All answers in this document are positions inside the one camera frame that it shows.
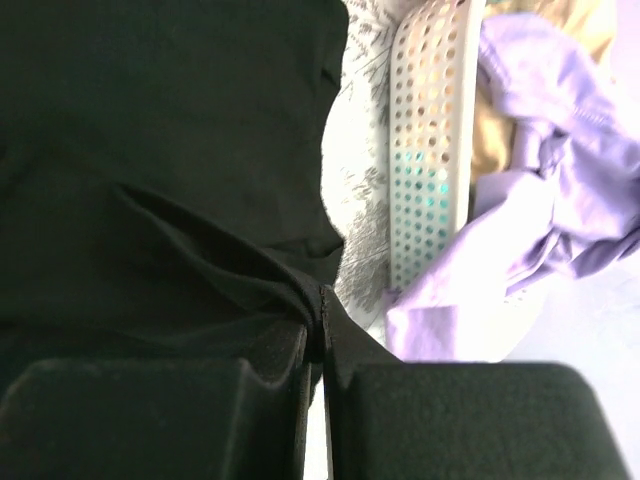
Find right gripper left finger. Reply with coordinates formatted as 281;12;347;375
1;321;310;479

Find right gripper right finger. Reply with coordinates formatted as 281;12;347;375
321;288;629;479

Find black floral print t-shirt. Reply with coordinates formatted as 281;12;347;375
1;1;348;383

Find teal garment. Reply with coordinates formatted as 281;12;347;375
390;150;451;206

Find floral patterned table mat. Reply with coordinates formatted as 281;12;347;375
322;1;417;341

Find lilac purple shirt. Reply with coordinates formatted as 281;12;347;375
386;13;639;362

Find white plastic laundry basket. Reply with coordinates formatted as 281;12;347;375
389;1;485;293

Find beige garment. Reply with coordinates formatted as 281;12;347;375
472;0;617;179

